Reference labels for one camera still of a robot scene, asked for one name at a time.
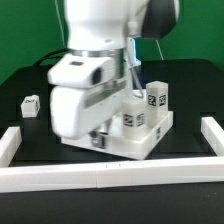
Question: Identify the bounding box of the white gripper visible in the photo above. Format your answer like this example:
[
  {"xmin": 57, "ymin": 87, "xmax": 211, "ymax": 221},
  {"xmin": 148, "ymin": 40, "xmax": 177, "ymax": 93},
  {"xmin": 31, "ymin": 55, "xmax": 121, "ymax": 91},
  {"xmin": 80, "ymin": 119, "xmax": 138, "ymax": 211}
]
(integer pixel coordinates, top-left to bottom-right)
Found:
[{"xmin": 50, "ymin": 80, "xmax": 127, "ymax": 139}]

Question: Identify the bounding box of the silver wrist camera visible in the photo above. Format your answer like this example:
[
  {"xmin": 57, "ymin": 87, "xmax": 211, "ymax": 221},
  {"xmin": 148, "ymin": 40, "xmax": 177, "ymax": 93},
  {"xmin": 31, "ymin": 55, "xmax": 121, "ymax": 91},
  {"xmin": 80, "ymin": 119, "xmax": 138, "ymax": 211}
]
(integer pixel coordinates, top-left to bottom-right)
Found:
[{"xmin": 48, "ymin": 54, "xmax": 115, "ymax": 89}]

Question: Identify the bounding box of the white square tabletop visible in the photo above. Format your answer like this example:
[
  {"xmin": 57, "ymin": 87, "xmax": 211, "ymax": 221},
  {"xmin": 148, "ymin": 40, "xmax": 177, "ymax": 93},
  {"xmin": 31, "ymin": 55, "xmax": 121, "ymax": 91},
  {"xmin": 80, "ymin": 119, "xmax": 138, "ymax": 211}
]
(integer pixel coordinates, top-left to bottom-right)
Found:
[{"xmin": 61, "ymin": 111, "xmax": 173, "ymax": 160}]

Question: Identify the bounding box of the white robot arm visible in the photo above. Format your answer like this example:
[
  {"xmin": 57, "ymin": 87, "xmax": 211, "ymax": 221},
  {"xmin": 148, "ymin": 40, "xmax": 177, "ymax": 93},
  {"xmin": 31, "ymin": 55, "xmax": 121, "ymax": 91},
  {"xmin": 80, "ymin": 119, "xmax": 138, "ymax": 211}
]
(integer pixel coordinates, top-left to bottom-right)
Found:
[{"xmin": 48, "ymin": 0, "xmax": 180, "ymax": 139}]

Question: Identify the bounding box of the black cable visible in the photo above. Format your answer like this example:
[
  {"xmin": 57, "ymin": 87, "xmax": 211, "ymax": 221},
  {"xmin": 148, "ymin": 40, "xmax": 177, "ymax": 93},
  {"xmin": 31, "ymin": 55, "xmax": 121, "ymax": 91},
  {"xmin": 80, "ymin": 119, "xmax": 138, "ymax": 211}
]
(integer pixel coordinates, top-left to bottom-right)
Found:
[{"xmin": 32, "ymin": 48, "xmax": 70, "ymax": 67}]

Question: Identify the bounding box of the white U-shaped fence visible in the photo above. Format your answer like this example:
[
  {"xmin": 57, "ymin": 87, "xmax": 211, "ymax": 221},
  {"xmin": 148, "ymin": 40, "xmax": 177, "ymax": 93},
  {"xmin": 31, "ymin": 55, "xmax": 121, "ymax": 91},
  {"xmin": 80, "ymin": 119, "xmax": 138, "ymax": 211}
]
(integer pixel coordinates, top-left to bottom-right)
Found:
[{"xmin": 0, "ymin": 117, "xmax": 224, "ymax": 193}]

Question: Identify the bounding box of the white cable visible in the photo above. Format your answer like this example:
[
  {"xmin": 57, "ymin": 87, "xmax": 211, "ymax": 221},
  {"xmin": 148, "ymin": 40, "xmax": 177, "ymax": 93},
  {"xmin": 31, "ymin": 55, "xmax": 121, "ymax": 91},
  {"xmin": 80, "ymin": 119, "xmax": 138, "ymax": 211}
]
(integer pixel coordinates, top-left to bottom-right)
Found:
[
  {"xmin": 53, "ymin": 0, "xmax": 69, "ymax": 50},
  {"xmin": 127, "ymin": 36, "xmax": 165, "ymax": 100}
]

